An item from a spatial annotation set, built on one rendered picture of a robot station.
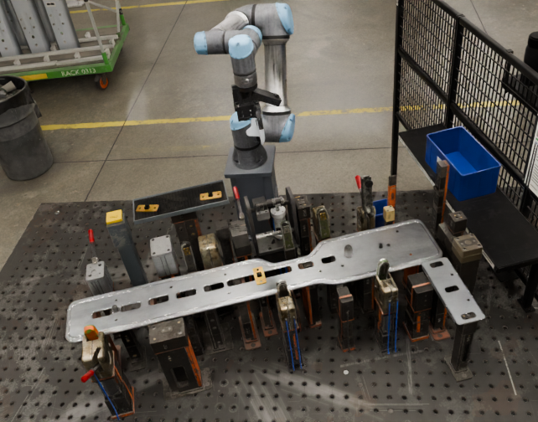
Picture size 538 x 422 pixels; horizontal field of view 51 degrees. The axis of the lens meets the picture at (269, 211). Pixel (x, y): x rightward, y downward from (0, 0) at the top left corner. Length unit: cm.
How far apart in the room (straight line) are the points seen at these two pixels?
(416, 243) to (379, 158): 215
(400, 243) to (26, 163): 333
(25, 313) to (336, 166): 244
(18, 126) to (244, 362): 296
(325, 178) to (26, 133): 228
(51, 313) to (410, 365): 152
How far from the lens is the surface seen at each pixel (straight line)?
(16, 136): 466
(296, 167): 422
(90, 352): 196
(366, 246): 215
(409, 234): 220
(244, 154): 238
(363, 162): 423
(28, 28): 621
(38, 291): 278
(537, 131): 211
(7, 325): 271
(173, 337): 193
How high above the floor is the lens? 252
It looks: 41 degrees down
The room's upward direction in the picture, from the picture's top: 9 degrees counter-clockwise
